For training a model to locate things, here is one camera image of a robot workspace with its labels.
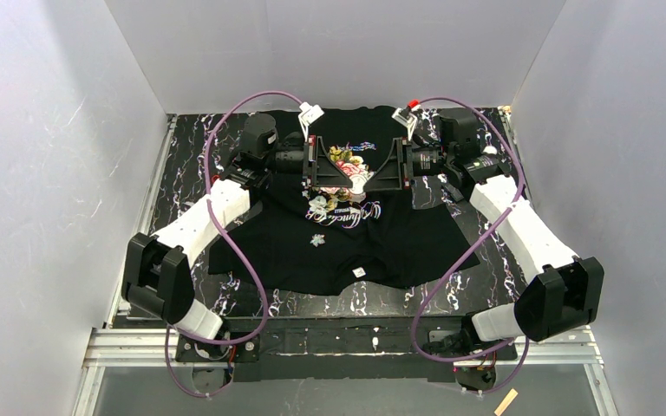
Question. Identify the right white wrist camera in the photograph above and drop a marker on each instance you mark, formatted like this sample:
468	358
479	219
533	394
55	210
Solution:
406	117

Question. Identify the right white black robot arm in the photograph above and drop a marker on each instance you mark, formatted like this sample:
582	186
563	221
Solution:
563	289

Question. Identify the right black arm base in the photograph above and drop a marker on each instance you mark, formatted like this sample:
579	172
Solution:
459	343

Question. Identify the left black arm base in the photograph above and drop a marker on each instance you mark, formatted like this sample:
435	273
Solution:
189	350

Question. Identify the white garment label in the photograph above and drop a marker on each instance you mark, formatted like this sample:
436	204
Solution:
359	272

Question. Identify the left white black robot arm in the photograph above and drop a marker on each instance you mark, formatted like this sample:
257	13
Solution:
158	267

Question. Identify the beige tape strip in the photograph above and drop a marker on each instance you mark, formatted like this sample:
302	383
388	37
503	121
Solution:
506	402

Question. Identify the small floral brooch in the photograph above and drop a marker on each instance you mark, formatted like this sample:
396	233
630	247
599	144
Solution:
317	240

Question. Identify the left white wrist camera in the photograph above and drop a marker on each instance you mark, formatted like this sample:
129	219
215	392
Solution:
308	115

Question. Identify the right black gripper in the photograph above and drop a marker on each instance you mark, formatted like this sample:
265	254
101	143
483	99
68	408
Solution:
403	162

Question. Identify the black printed t-shirt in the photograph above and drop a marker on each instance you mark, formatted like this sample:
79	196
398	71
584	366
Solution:
382	233

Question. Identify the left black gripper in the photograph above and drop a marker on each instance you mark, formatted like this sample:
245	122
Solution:
311	163

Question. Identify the black marble pattern mat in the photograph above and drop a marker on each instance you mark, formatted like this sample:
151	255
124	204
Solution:
497	279

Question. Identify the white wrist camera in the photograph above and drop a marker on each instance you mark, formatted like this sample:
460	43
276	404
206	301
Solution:
406	117
308	115

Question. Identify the aluminium rail frame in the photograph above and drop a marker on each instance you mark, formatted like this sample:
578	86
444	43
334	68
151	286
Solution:
334	366

